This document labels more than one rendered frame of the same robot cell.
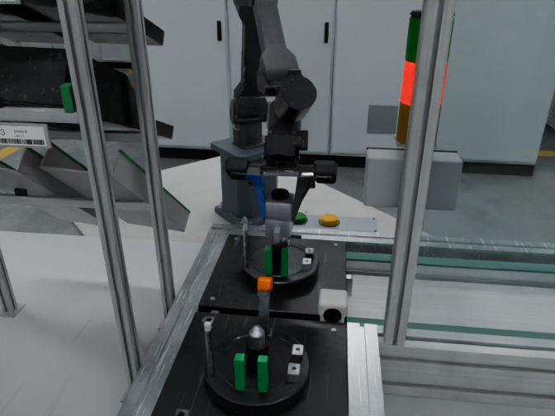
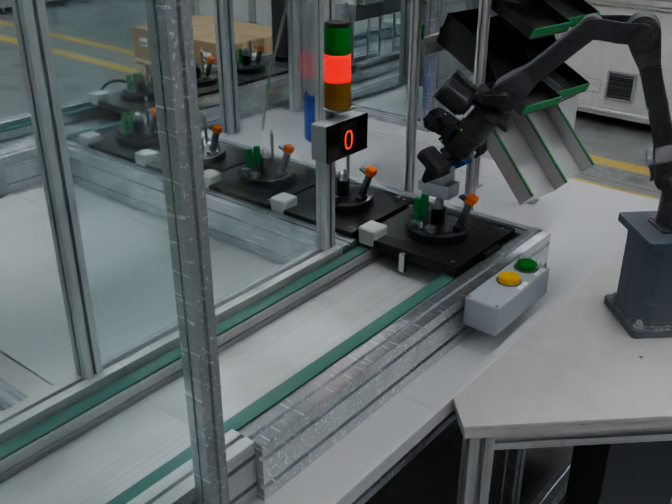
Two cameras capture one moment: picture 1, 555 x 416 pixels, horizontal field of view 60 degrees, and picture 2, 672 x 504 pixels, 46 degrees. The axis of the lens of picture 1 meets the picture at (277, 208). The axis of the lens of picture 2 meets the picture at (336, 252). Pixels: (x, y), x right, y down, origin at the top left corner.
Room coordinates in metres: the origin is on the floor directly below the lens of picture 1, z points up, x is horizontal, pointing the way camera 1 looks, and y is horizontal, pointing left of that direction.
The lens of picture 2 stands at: (1.37, -1.40, 1.67)
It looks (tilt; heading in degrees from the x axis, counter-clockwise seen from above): 26 degrees down; 122
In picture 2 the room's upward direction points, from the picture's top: straight up
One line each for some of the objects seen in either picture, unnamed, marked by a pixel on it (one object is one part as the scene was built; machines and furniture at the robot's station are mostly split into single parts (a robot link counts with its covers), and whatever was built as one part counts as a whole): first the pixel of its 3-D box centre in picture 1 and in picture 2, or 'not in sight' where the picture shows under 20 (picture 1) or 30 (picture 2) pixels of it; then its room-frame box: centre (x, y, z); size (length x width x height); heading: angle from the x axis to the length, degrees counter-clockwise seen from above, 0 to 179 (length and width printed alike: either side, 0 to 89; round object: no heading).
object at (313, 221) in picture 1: (328, 234); (507, 294); (0.94, -0.11, 0.93); 0.21 x 0.07 x 0.06; 83
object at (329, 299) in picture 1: (332, 306); (372, 234); (0.63, -0.09, 0.97); 0.05 x 0.05 x 0.04; 83
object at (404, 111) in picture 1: (418, 121); (337, 94); (0.60, -0.18, 1.28); 0.05 x 0.05 x 0.05
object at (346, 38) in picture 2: (429, 39); (337, 39); (0.60, -0.18, 1.38); 0.05 x 0.05 x 0.05
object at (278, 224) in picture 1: (279, 212); (436, 177); (0.73, 0.00, 1.09); 0.08 x 0.04 x 0.07; 174
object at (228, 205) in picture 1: (249, 180); (661, 273); (1.18, 0.07, 0.96); 0.15 x 0.15 x 0.20; 37
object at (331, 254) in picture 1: (279, 273); (437, 235); (0.74, 0.00, 0.96); 0.24 x 0.24 x 0.02; 83
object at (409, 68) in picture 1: (423, 82); (337, 67); (0.60, -0.18, 1.33); 0.05 x 0.05 x 0.05
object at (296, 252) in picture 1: (279, 264); (437, 227); (0.74, 0.00, 0.98); 0.14 x 0.14 x 0.02
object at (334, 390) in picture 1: (257, 350); (343, 184); (0.49, 0.03, 1.01); 0.24 x 0.24 x 0.13; 83
